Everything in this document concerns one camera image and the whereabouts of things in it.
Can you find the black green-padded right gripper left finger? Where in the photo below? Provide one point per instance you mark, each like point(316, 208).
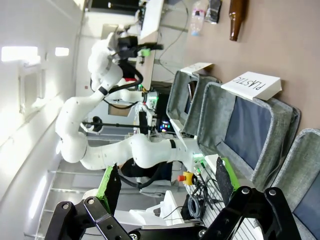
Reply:
point(111, 190)

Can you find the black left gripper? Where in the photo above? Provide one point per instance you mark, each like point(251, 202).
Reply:
point(128, 47)

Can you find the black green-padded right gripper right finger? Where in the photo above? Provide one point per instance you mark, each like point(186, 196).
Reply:
point(226, 180)

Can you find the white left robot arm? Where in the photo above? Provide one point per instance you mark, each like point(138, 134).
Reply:
point(75, 120)

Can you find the grey basket with plastic label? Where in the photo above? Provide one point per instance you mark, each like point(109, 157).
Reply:
point(247, 130)

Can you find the grey fabric basket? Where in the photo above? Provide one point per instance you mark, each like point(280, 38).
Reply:
point(178, 100)
point(302, 180)

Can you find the white desk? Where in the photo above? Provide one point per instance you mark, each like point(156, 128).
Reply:
point(150, 25)

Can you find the person in dark top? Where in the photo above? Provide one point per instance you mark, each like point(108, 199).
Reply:
point(130, 171)

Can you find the yellow red emergency stop button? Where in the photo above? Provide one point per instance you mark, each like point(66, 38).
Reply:
point(187, 178)

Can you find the white label card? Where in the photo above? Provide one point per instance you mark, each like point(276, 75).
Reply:
point(196, 67)

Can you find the clear plastic bottle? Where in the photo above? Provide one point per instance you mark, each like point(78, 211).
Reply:
point(198, 17)

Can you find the computer with coloured lights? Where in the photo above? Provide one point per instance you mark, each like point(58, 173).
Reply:
point(163, 117)

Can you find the ceiling light panel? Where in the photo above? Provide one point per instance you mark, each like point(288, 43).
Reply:
point(61, 51)
point(18, 53)

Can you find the brown glass bottle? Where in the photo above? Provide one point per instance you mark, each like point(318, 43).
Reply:
point(237, 20)

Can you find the white card reading plastic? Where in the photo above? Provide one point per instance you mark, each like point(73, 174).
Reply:
point(251, 83)

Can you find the black camera stand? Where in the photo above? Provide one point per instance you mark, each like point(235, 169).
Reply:
point(117, 124)

